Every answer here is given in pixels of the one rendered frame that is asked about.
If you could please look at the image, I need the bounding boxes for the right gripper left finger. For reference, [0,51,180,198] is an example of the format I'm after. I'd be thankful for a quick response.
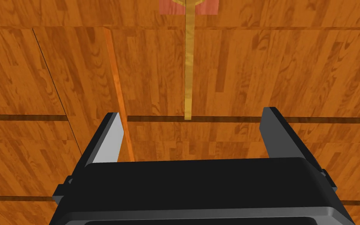
[73,112,125,171]

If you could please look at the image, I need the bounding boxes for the yellow wooden bar handle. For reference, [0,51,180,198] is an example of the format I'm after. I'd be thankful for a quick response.
[173,0,203,121]

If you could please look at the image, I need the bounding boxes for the pink square plate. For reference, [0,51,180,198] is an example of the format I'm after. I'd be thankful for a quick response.
[159,0,219,16]

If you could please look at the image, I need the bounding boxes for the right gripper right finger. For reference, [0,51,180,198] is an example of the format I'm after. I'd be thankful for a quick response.
[259,107,323,172]

